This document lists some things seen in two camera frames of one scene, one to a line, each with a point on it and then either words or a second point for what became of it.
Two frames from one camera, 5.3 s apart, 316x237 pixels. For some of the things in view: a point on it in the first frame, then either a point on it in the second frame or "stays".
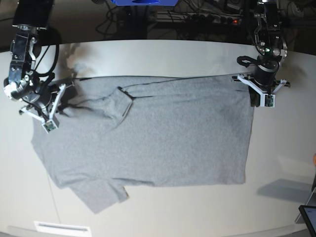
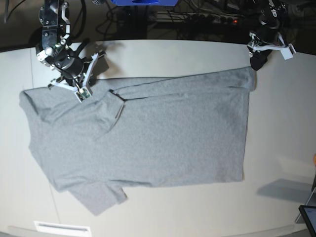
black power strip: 213,19 stays
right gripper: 265,74 -> 267,31
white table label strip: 63,229 stays
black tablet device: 308,213 stays
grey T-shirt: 114,133 stays
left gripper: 45,98 -> 74,66
